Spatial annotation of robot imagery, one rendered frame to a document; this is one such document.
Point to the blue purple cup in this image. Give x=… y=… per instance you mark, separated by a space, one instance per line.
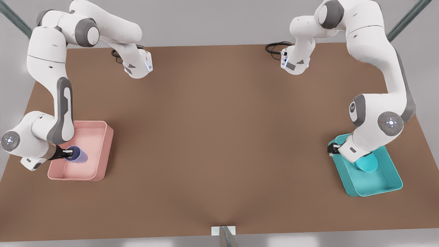
x=78 y=154

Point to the teal bowl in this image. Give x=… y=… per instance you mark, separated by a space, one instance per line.
x=367 y=163

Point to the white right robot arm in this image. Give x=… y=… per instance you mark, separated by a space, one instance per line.
x=51 y=58

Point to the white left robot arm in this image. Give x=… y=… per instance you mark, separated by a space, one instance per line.
x=374 y=51

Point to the pink rectangular box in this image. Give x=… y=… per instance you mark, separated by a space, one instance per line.
x=90 y=151

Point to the teal rectangular box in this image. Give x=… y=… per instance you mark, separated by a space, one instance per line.
x=370 y=173

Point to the silver frame post with foot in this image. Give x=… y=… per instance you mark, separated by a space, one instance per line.
x=226 y=236

